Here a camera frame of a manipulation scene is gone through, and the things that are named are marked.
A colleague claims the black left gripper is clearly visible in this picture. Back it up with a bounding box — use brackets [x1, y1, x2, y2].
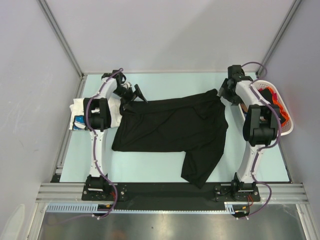
[112, 85, 146, 114]

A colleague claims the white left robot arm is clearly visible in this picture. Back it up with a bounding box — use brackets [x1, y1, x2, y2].
[83, 68, 147, 200]

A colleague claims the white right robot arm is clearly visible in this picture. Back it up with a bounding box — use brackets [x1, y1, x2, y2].
[218, 65, 282, 201]

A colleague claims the black printed t-shirt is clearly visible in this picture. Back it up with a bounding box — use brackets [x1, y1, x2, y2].
[243, 89, 286, 126]

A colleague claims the orange t-shirt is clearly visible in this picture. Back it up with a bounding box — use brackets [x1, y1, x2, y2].
[260, 86, 290, 127]

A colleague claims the magenta t-shirt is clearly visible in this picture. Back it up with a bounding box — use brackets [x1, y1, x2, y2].
[271, 92, 278, 102]

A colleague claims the white folded printed t-shirt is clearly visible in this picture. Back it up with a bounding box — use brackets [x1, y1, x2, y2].
[69, 97, 122, 131]

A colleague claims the white plastic laundry basket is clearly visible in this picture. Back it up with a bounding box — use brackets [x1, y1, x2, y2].
[235, 80, 294, 141]

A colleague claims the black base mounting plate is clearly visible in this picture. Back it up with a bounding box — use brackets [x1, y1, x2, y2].
[81, 182, 261, 211]

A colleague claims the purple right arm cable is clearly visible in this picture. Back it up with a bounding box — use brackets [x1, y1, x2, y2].
[234, 61, 281, 221]

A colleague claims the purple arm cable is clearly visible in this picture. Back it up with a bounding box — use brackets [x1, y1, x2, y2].
[234, 61, 281, 221]
[83, 67, 125, 221]

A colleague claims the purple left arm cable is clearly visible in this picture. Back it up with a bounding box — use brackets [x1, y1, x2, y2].
[83, 67, 125, 221]

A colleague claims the aluminium frame rail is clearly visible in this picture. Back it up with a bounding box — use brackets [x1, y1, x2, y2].
[35, 182, 309, 204]

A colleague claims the white slotted cable duct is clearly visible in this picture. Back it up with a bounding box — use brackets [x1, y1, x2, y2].
[45, 202, 118, 213]

